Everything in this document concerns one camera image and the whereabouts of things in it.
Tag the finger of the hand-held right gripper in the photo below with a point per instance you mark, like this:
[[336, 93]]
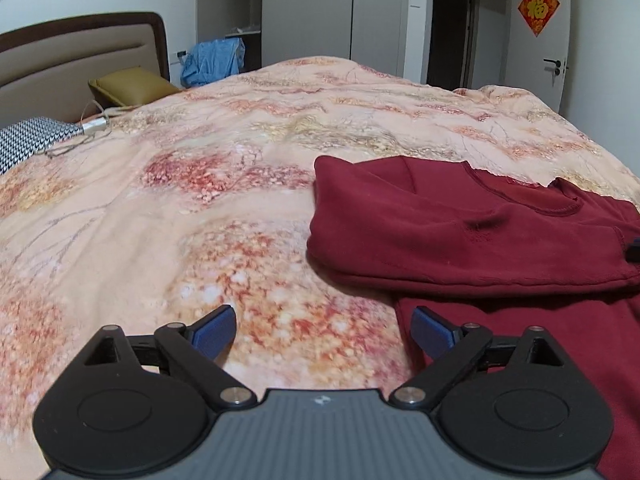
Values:
[[634, 250]]

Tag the red diamond door decoration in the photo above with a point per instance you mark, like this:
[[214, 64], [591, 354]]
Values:
[[538, 6]]

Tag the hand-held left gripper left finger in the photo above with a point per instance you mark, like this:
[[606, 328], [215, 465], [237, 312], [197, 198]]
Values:
[[216, 332]]

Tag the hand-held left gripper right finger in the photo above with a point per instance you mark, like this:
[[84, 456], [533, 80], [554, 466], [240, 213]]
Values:
[[429, 332]]

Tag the blue clothing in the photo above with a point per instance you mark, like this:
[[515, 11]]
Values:
[[212, 60]]

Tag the yellow pillow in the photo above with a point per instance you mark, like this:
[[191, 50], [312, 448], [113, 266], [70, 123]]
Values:
[[132, 87]]

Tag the white door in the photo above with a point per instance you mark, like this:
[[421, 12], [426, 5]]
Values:
[[542, 60]]

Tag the floral orange blanket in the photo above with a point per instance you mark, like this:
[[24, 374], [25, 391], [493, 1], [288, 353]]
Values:
[[210, 200]]

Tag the grey wardrobe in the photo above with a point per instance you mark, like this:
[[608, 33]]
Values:
[[310, 10]]

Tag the dark red shirt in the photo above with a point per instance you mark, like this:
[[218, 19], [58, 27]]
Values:
[[450, 240]]

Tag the houndstooth pillow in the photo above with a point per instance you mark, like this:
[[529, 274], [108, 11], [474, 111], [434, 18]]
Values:
[[30, 140]]

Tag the brown padded headboard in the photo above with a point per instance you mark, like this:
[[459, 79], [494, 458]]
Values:
[[60, 60]]

